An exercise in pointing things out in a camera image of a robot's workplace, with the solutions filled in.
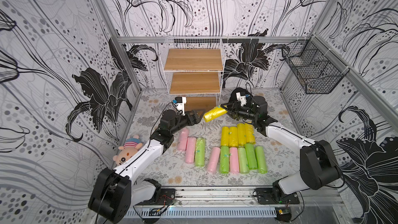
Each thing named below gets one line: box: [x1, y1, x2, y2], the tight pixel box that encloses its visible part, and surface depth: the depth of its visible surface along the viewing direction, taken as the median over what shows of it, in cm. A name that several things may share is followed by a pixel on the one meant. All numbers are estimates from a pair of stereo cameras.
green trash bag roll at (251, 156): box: [244, 143, 258, 170], surface depth 84 cm
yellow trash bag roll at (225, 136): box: [220, 126, 230, 147], surface depth 92 cm
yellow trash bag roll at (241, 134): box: [236, 122, 247, 147], surface depth 92 cm
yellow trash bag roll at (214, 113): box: [203, 105, 229, 123], surface depth 76 cm
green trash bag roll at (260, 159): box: [254, 145, 268, 175], surface depth 83 cm
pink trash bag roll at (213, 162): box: [206, 146, 221, 175], surface depth 83 cm
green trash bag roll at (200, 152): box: [194, 137, 206, 167], surface depth 86 cm
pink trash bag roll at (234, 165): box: [229, 146, 240, 175], surface depth 83 cm
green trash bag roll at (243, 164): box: [237, 146, 250, 175], surface depth 82 cm
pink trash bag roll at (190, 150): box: [185, 136, 197, 164], surface depth 87 cm
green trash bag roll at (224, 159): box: [219, 145, 230, 175], surface depth 83 cm
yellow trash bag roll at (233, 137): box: [229, 126, 239, 148], surface depth 92 cm
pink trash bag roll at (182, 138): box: [177, 127, 189, 151], surface depth 90 cm
